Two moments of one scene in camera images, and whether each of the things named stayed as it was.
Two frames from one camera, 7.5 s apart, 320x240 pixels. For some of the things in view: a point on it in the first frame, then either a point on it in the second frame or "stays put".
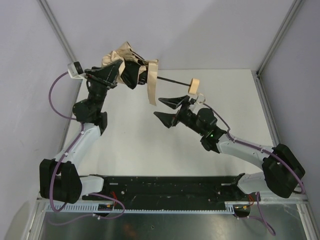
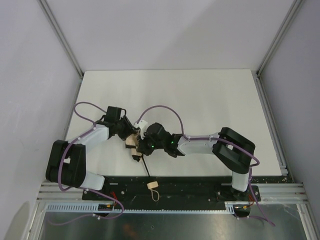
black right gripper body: x=180 y=111 to x=144 y=147
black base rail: x=171 y=190 stays put
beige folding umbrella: x=126 y=52 to x=130 y=143
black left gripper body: x=99 y=80 to x=127 y=131
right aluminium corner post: x=294 y=8 stays put
